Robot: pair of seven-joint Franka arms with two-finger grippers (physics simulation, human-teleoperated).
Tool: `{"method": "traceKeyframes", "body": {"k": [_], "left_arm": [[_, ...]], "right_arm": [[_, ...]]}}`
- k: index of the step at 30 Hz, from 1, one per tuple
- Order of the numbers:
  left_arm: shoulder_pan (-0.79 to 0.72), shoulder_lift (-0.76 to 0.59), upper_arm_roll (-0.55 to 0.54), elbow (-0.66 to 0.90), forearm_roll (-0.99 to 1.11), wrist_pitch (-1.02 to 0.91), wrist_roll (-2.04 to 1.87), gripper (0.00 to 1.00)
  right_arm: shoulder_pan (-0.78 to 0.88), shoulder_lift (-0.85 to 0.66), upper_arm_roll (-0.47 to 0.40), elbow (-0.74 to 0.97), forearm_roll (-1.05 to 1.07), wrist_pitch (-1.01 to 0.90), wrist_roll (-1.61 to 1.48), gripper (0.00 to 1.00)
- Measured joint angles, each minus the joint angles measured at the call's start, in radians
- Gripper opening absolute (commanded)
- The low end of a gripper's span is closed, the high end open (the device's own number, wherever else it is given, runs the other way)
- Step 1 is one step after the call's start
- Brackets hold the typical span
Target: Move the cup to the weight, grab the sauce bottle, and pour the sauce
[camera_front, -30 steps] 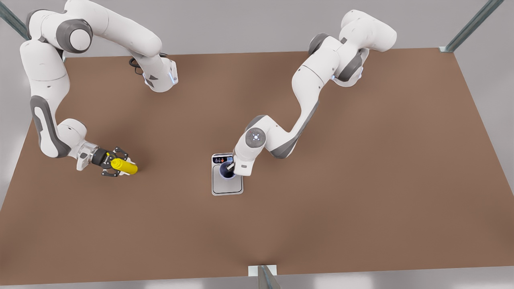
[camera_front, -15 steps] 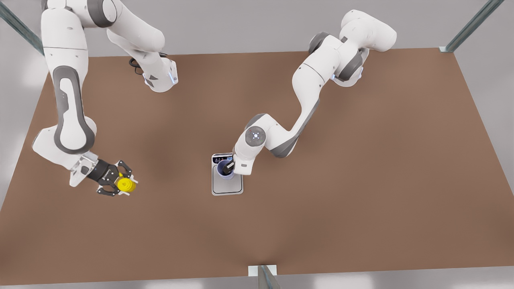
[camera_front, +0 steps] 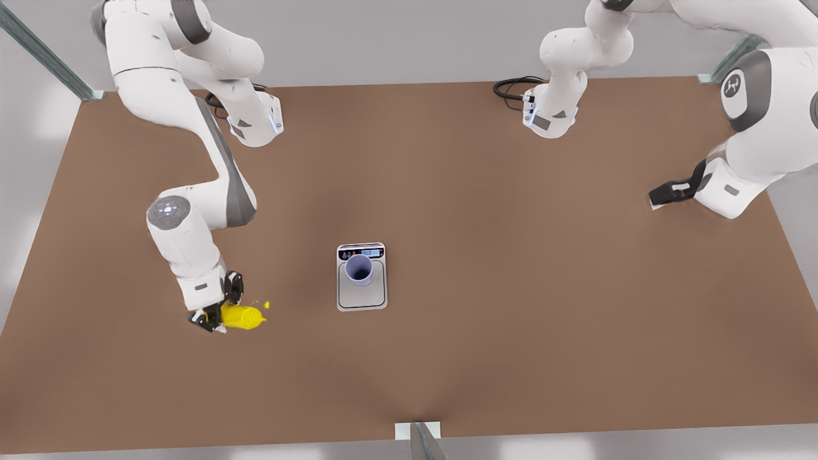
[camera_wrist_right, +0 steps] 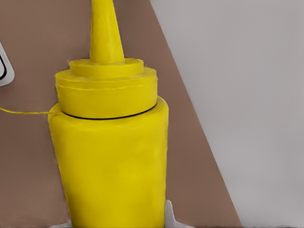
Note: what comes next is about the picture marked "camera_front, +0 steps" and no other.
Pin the yellow sauce drops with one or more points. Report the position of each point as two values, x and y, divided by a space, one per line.
266 305

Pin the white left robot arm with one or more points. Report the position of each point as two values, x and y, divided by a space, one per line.
767 128

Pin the silver kitchen scale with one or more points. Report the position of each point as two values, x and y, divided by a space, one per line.
362 295

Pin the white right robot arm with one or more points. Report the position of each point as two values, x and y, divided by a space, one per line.
192 255

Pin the lavender cup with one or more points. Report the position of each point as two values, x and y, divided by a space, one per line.
359 271

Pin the yellow sauce bottle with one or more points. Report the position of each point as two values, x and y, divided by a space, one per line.
241 317

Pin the silver frame post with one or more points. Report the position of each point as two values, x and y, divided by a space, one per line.
735 57
45 54
423 442

